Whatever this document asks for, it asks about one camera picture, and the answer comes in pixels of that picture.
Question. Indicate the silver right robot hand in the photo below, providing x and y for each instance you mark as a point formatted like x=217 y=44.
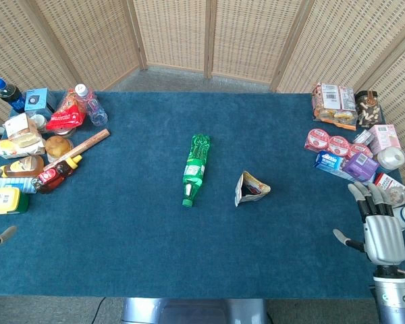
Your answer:
x=383 y=239

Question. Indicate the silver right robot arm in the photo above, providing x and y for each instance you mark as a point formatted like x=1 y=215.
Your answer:
x=391 y=297

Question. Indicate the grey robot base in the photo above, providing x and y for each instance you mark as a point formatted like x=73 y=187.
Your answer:
x=195 y=312

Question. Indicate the red snack bag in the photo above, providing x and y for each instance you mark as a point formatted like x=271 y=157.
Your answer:
x=67 y=114

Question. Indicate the dark chocolate snack bag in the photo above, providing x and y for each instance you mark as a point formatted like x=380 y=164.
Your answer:
x=368 y=109

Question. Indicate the snack packet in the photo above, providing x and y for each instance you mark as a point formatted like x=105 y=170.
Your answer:
x=253 y=189

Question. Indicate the snack bag with barcode label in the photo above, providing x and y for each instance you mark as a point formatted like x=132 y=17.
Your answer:
x=334 y=104

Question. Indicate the light blue tissue pack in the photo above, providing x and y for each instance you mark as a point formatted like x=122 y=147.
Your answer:
x=15 y=185

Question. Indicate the yellow and green container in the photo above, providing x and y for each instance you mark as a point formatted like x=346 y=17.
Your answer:
x=5 y=200

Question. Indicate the brown sauce bottle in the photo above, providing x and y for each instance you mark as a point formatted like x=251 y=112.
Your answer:
x=23 y=166

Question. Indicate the white and yellow box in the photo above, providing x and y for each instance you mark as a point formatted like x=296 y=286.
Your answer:
x=18 y=150

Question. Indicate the cup with clear lid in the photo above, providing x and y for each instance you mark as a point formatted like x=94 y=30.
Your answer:
x=397 y=196

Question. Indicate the clear wrapped bread package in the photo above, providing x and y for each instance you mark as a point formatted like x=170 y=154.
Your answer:
x=22 y=130

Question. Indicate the red and white packet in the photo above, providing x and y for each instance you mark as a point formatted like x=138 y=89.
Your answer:
x=388 y=180

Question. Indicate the honey bottle with yellow cap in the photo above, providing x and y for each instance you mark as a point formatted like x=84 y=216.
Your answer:
x=54 y=175

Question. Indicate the brown muffin in wrapper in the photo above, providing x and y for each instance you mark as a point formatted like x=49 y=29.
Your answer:
x=58 y=148

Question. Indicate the purple box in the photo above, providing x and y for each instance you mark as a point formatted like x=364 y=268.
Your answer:
x=361 y=165

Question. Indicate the dark bottle with blue cap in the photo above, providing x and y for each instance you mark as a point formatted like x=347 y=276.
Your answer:
x=10 y=96

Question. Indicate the white round tub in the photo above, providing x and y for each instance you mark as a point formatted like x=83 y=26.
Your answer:
x=391 y=158

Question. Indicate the round tin can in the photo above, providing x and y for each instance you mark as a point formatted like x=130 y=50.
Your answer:
x=65 y=132

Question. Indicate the light blue carton box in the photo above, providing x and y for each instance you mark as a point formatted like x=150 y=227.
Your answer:
x=37 y=99

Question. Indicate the blue and white box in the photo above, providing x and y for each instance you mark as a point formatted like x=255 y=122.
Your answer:
x=329 y=163

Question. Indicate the red lidded yogurt cup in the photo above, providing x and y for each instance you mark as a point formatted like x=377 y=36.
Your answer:
x=339 y=146
x=318 y=140
x=357 y=149

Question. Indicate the long brown stick package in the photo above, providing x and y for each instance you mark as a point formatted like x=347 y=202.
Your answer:
x=87 y=141

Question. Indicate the pink carton box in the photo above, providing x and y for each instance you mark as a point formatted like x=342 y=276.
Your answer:
x=386 y=138

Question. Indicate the clear water bottle white cap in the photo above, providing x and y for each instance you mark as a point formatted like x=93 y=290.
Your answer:
x=92 y=106

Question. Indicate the woven bamboo screen panel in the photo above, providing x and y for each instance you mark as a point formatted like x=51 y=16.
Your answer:
x=341 y=40
x=172 y=33
x=403 y=84
x=253 y=37
x=91 y=37
x=17 y=44

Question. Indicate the blue carpet table mat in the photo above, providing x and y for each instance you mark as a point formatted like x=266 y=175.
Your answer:
x=148 y=236

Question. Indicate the green plastic soda bottle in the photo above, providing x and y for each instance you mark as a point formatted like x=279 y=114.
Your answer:
x=195 y=165

